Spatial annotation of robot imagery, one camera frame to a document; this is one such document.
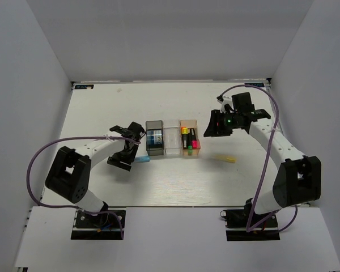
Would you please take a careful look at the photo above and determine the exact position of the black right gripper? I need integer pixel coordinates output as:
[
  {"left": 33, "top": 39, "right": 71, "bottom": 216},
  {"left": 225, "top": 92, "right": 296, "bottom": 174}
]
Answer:
[{"left": 203, "top": 109, "right": 240, "bottom": 137}]

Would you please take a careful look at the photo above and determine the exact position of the blue highlighter pen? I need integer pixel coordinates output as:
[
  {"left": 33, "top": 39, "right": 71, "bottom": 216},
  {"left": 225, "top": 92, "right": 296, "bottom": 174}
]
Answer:
[{"left": 134, "top": 156, "right": 150, "bottom": 163}]

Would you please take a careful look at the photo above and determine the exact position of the pink black highlighter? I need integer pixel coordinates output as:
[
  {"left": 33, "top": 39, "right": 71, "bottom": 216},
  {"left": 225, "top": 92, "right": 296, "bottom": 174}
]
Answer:
[{"left": 189, "top": 127, "right": 198, "bottom": 150}]

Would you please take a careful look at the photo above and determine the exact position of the yellow black highlighter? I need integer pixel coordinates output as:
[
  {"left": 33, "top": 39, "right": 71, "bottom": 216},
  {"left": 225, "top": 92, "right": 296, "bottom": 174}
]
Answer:
[{"left": 181, "top": 127, "right": 189, "bottom": 149}]

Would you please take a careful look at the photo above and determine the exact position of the green black highlighter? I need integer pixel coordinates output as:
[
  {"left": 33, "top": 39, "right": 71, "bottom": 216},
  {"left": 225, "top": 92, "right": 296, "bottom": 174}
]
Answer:
[{"left": 186, "top": 133, "right": 193, "bottom": 156}]

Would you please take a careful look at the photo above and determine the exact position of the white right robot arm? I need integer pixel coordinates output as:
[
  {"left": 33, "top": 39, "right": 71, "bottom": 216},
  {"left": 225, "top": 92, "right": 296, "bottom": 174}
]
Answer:
[{"left": 203, "top": 92, "right": 321, "bottom": 226}]

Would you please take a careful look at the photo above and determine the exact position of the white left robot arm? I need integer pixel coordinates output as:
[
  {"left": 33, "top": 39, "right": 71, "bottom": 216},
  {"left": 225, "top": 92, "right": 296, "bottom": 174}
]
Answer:
[{"left": 45, "top": 122, "right": 145, "bottom": 226}]

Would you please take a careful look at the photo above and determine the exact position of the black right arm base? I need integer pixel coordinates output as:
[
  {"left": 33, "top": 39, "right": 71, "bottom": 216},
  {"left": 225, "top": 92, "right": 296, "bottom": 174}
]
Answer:
[{"left": 220, "top": 199, "right": 280, "bottom": 241}]

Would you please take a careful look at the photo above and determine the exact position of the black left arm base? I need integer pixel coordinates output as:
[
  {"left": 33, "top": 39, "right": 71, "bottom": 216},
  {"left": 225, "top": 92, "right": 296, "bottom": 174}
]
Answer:
[{"left": 71, "top": 209, "right": 126, "bottom": 241}]

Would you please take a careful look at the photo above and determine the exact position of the orange plastic container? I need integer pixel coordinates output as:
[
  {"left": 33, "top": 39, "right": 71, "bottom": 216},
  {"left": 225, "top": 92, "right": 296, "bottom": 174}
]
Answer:
[{"left": 180, "top": 120, "right": 201, "bottom": 156}]

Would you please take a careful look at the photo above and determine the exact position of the dark grey plastic container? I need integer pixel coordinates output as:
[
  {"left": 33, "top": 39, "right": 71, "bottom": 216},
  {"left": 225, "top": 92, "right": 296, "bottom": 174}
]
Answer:
[{"left": 146, "top": 120, "right": 164, "bottom": 156}]

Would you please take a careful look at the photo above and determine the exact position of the clear plastic container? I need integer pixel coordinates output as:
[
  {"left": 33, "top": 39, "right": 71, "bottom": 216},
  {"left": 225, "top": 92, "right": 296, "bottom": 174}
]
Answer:
[{"left": 163, "top": 120, "right": 182, "bottom": 156}]

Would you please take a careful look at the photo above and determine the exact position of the right corner label sticker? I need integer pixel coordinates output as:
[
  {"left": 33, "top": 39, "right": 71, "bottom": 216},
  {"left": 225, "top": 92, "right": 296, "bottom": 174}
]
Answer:
[{"left": 244, "top": 83, "right": 265, "bottom": 88}]

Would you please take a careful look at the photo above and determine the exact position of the corner label sticker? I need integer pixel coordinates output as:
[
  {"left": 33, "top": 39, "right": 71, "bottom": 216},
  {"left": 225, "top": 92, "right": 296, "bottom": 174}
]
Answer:
[
  {"left": 244, "top": 83, "right": 265, "bottom": 88},
  {"left": 74, "top": 84, "right": 94, "bottom": 90}
]

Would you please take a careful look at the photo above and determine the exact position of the left corner label sticker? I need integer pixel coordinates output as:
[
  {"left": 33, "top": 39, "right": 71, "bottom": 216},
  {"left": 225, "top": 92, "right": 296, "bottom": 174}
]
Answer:
[{"left": 74, "top": 84, "right": 94, "bottom": 90}]

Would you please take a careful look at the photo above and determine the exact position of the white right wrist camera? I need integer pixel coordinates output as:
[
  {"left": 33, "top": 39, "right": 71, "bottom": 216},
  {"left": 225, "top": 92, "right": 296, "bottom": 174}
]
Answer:
[{"left": 216, "top": 95, "right": 234, "bottom": 113}]

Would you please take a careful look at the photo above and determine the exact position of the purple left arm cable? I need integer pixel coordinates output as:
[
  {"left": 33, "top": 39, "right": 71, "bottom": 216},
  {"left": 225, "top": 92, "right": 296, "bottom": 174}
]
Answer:
[{"left": 27, "top": 135, "right": 141, "bottom": 241}]

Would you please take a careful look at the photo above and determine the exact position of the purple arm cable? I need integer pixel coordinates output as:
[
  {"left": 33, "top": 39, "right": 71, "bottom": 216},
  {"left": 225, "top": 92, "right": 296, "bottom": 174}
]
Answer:
[
  {"left": 219, "top": 84, "right": 299, "bottom": 233},
  {"left": 27, "top": 135, "right": 141, "bottom": 241}
]

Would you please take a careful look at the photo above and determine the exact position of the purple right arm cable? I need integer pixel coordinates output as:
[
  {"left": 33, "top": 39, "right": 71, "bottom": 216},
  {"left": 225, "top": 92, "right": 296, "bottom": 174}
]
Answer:
[{"left": 219, "top": 84, "right": 299, "bottom": 233}]

